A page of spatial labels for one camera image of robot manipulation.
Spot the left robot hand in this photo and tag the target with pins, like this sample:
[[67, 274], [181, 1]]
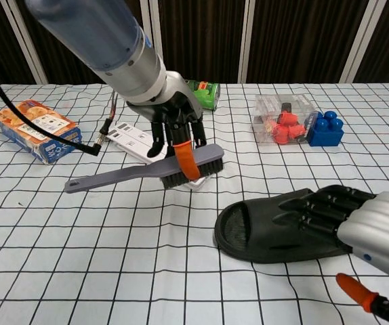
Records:
[[177, 108]]

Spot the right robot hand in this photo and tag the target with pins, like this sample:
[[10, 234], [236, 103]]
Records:
[[377, 223]]

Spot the grey scrub brush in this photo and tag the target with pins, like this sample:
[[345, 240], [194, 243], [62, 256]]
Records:
[[123, 174]]

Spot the black rubber slipper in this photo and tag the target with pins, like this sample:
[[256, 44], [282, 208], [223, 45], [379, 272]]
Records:
[[262, 237]]

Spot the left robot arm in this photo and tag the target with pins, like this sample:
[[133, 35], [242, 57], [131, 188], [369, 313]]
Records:
[[106, 40]]

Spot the green chips can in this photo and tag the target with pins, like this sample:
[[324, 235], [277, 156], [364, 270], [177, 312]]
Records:
[[208, 94]]

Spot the white folding stand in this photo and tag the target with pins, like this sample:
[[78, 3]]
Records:
[[130, 135]]

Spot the clear plastic box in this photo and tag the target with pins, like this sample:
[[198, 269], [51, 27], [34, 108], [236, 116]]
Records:
[[269, 105]]

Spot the blue building block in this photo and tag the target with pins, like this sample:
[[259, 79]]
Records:
[[326, 132]]

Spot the red plastic block piece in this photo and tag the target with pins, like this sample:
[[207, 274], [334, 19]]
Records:
[[297, 130], [288, 118], [281, 132]]

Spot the orange and blue snack box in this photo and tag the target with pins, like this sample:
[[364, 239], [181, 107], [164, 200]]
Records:
[[45, 135]]

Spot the white black checked tablecloth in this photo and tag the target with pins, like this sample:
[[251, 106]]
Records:
[[113, 287]]

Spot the white screen frame post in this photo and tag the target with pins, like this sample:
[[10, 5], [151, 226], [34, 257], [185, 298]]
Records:
[[361, 40], [25, 44], [247, 40], [152, 13]]

